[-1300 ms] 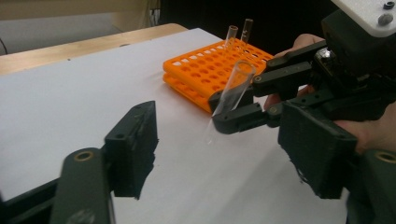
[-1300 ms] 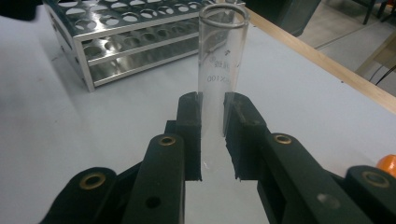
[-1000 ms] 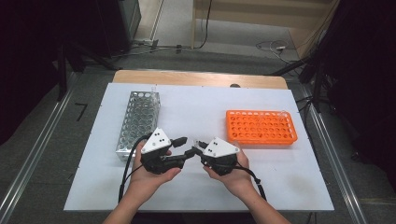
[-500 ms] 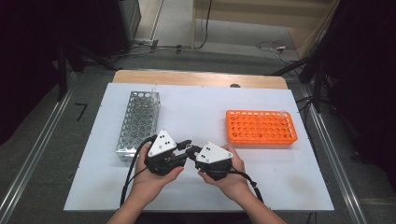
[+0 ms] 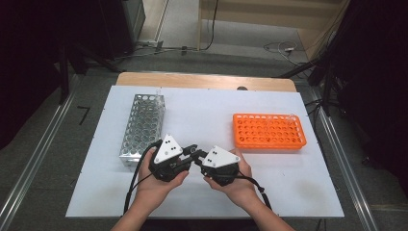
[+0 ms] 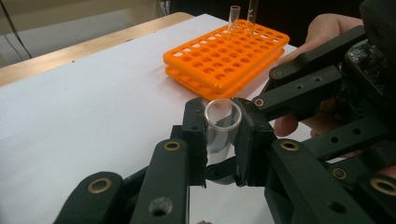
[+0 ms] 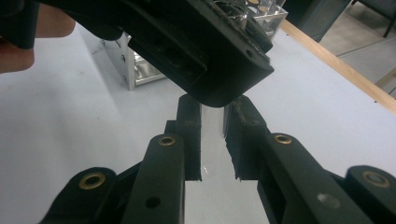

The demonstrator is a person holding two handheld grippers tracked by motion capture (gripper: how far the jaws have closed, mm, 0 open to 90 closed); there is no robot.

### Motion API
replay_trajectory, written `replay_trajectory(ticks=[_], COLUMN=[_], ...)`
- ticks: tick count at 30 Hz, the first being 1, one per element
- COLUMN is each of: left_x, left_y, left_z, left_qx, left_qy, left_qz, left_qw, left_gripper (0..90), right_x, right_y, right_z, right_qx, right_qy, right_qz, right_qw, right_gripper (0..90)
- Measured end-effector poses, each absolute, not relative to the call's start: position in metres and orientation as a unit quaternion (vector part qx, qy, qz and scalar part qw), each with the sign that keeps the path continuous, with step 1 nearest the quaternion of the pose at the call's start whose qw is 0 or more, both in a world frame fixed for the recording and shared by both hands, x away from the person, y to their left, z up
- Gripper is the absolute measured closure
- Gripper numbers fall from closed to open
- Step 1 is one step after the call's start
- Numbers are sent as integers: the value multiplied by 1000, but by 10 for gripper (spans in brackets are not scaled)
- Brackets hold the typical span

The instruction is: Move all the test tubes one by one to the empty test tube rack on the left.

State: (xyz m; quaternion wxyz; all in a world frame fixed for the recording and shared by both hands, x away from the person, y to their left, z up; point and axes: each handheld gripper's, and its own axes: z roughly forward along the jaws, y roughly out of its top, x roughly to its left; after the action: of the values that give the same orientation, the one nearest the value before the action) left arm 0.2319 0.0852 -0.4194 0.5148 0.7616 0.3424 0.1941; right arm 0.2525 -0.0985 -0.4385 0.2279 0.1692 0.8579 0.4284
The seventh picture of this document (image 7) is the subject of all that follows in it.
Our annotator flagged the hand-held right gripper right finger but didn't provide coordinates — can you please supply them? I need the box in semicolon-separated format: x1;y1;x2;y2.
222;94;375;224

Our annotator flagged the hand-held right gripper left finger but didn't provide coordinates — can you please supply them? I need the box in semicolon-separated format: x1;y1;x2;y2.
120;92;203;224

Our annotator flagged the clear test tube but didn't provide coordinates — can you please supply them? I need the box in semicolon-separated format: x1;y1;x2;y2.
199;104;239;183

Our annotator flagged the dark cabinet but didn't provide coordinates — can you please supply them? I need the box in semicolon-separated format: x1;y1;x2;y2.
281;0;353;43

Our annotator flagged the white table board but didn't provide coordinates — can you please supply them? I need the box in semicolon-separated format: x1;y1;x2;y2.
0;22;396;224

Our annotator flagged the wooden table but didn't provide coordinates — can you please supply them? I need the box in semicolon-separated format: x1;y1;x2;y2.
279;20;396;117

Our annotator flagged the dark furniture piece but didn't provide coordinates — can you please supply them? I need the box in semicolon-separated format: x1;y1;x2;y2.
351;0;396;39

